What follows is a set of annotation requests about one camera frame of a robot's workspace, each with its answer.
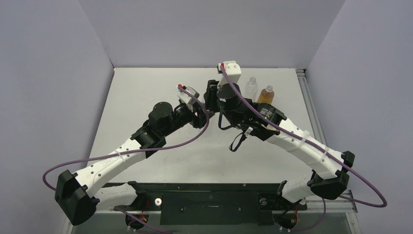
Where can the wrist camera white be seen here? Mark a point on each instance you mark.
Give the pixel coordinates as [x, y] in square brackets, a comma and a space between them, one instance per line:
[232, 69]
[188, 96]

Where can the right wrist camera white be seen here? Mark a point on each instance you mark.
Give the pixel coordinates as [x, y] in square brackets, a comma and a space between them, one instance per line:
[232, 69]

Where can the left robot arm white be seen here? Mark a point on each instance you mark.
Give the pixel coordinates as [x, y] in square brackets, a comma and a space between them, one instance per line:
[80, 194]

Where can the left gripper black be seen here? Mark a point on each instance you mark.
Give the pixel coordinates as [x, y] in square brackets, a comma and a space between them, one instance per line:
[199, 119]

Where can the clear empty bottle upright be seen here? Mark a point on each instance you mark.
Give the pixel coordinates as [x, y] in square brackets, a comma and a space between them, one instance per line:
[251, 89]

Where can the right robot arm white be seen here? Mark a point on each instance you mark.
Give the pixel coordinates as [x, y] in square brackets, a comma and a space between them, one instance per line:
[328, 179]

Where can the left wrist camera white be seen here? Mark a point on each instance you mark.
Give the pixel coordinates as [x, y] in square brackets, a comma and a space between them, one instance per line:
[188, 96]

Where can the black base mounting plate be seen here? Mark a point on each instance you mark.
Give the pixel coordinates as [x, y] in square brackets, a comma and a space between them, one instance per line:
[210, 203]

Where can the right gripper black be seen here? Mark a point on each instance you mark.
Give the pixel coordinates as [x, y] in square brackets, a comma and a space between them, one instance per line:
[211, 95]

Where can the tea bottle red label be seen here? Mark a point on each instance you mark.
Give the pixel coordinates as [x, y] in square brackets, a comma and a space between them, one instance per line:
[266, 95]

